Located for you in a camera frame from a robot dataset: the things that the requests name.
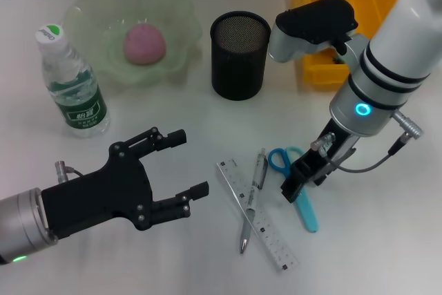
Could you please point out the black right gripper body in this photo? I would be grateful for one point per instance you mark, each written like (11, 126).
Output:
(331, 157)

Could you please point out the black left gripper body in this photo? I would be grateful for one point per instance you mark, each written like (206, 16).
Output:
(100, 198)

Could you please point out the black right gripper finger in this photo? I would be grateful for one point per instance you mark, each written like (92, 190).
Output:
(293, 184)
(319, 179)

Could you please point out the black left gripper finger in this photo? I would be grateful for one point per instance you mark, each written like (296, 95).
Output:
(200, 191)
(177, 137)

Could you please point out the clear green-label water bottle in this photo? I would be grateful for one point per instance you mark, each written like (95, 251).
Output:
(86, 108)

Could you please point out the pink peach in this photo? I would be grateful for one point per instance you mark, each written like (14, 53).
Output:
(145, 44)

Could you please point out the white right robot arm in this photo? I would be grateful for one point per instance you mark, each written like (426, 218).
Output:
(397, 49)

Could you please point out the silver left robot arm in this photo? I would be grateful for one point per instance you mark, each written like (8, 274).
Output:
(24, 222)

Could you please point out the grey retractable pen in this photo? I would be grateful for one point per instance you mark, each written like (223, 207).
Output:
(257, 174)

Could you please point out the transparent plastic ruler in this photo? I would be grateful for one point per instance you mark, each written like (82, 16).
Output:
(273, 239)

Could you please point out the black mesh pen holder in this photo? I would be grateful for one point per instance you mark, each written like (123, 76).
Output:
(238, 74)

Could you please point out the green glass fruit plate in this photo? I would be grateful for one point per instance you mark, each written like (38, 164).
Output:
(103, 8)

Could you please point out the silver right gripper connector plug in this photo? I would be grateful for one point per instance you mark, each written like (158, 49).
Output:
(323, 142)

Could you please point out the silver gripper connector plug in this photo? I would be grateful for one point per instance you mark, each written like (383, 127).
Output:
(323, 142)
(61, 170)

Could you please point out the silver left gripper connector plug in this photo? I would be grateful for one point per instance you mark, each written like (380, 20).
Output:
(61, 170)

